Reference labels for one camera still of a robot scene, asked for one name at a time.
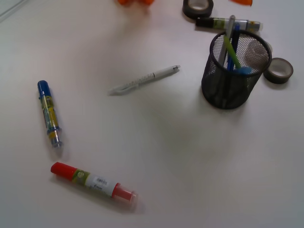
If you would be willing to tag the white dotted pen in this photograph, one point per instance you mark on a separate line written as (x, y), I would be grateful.
(125, 88)

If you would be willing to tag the green mechanical pencil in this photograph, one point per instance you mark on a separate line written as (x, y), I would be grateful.
(231, 52)

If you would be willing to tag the silver white capped pen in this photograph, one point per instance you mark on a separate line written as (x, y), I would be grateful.
(222, 56)

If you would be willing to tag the blue black ballpoint pen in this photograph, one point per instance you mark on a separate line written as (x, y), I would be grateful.
(234, 42)

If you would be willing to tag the light blue capped pen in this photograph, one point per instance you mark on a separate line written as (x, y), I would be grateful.
(243, 70)

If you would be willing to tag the black mesh pen holder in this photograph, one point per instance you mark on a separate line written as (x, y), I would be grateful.
(229, 89)

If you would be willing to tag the black tape roll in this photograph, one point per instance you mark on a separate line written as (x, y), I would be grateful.
(194, 9)

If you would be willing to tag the black whiteboard marker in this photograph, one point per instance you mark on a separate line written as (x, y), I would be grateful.
(222, 24)

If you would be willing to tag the blue whiteboard marker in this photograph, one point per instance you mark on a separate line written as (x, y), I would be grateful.
(50, 117)

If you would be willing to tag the brown tape roll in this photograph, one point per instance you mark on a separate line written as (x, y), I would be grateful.
(279, 71)

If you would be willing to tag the red whiteboard marker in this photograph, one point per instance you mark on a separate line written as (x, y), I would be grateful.
(98, 184)

